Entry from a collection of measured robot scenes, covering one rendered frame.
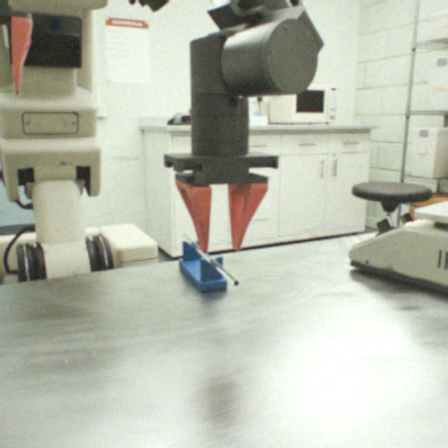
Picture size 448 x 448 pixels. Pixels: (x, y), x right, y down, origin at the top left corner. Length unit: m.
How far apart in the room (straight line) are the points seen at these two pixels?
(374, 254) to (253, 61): 0.31
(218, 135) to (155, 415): 0.24
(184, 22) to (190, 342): 3.29
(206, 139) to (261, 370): 0.21
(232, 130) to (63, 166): 0.77
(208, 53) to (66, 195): 0.78
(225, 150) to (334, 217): 3.21
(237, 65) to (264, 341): 0.23
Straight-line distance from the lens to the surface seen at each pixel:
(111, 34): 3.42
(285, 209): 3.33
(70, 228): 1.13
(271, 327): 0.44
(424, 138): 3.27
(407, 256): 0.57
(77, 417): 0.33
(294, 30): 0.39
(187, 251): 0.59
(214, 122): 0.43
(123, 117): 3.39
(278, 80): 0.37
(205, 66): 0.43
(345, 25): 4.37
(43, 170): 1.15
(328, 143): 3.48
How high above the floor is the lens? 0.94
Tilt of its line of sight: 13 degrees down
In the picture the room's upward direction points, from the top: straight up
